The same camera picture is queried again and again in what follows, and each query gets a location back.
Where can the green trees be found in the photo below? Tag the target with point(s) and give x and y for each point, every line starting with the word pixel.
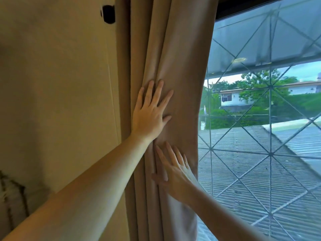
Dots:
pixel 260 97

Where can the beige curtain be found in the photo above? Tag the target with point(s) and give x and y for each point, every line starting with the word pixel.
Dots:
pixel 175 60

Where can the person's right thumb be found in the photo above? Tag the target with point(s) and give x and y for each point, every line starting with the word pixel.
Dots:
pixel 159 178

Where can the person's left forearm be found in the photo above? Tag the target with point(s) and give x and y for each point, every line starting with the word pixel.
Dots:
pixel 82 188

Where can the person's right hand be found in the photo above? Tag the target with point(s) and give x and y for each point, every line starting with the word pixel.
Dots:
pixel 176 179

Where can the person's left little finger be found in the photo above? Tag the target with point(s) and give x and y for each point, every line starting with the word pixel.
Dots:
pixel 140 96

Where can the black wall device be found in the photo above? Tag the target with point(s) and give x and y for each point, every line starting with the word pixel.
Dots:
pixel 109 14

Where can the grey corrugated roof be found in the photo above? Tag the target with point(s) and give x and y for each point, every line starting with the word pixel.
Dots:
pixel 250 173

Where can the person's left hand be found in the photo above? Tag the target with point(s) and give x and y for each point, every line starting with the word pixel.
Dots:
pixel 148 117

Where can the person's left middle finger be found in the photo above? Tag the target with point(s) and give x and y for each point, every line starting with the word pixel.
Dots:
pixel 158 91

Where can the person's right middle finger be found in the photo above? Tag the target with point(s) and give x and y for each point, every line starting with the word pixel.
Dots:
pixel 171 154

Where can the person's right little finger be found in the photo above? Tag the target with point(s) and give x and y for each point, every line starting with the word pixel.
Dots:
pixel 186 161

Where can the dark window frame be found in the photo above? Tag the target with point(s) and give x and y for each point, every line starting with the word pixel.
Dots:
pixel 250 4

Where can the person's right forearm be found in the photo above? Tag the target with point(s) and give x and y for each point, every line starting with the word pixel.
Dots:
pixel 220 218

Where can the metal window grille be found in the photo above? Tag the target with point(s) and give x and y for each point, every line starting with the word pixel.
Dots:
pixel 270 154

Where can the person's left thumb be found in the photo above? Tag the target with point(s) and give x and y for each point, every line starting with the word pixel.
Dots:
pixel 166 119

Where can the white house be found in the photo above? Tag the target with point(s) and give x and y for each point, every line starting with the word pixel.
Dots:
pixel 232 97

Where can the grey roof overhang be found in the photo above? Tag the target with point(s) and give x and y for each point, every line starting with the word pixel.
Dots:
pixel 263 40

